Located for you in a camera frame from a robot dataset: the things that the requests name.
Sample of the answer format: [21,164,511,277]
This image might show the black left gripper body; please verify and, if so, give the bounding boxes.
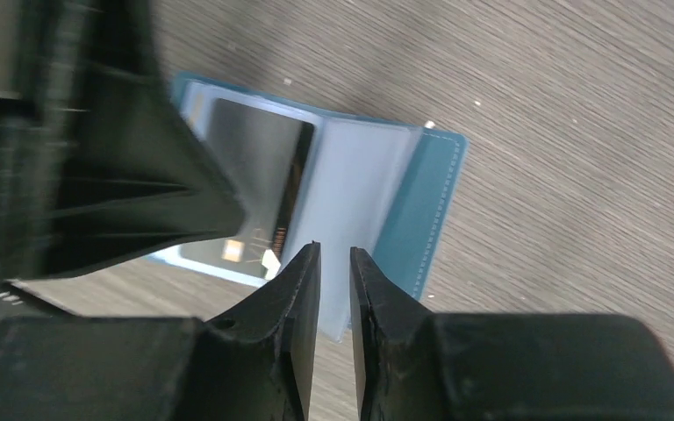
[0,0,59,275]

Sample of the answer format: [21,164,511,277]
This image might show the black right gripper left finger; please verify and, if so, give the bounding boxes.
[0,243,320,420]

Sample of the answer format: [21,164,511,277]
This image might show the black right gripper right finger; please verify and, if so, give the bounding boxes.
[350,248,674,420]

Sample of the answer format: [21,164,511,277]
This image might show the blue card holder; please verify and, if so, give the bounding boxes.
[154,72,469,341]

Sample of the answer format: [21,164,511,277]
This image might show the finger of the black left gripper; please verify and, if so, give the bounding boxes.
[0,0,247,280]

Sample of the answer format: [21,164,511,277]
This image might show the black credit card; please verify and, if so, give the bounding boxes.
[179,96,315,281]

